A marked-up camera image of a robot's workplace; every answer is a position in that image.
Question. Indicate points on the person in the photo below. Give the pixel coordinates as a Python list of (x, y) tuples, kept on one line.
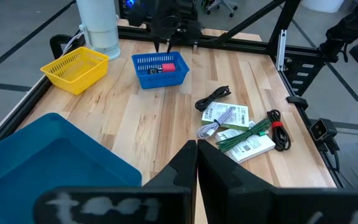
[(346, 26)]

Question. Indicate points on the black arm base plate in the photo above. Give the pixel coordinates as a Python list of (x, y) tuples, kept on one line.
[(304, 74)]

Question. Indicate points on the white printed box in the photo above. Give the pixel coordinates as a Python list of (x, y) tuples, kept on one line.
[(253, 147)]

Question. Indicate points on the white round bin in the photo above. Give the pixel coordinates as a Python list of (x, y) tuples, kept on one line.
[(322, 4)]

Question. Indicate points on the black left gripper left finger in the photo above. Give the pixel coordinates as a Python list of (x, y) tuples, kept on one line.
[(166, 193)]

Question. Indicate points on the blue plastic basket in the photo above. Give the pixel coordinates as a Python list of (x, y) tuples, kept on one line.
[(160, 79)]

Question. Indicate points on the white box with green edge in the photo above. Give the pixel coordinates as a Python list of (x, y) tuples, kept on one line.
[(239, 116)]

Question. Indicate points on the black table-level camera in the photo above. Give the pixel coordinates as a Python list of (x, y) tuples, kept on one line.
[(322, 129)]

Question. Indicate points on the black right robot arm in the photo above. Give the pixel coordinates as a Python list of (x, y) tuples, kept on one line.
[(135, 14)]

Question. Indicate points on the black wall charger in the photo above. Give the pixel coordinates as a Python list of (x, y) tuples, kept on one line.
[(154, 71)]

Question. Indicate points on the red wall charger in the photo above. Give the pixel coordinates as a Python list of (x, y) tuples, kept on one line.
[(168, 68)]

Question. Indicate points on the black curved clamp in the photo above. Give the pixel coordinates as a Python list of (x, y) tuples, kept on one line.
[(57, 43)]

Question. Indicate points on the black aluminium table frame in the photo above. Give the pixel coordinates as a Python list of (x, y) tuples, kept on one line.
[(235, 42)]

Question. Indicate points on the teal plastic bin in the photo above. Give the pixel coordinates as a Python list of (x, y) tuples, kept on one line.
[(51, 161)]

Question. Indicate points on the white cylindrical container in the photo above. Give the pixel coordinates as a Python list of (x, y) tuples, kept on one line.
[(99, 28)]

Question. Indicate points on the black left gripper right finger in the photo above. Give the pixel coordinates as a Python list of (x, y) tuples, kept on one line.
[(244, 199)]

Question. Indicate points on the black frame clamp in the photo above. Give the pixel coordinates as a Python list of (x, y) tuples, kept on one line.
[(297, 102)]

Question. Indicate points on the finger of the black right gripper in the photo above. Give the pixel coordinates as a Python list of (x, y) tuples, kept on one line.
[(171, 42), (156, 37)]

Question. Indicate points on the yellow plastic basket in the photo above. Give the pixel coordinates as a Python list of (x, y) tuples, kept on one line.
[(73, 71)]

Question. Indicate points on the silver metal bracket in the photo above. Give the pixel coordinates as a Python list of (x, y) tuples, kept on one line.
[(281, 49)]

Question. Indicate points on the office chair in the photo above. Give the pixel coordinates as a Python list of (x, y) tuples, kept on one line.
[(222, 6)]

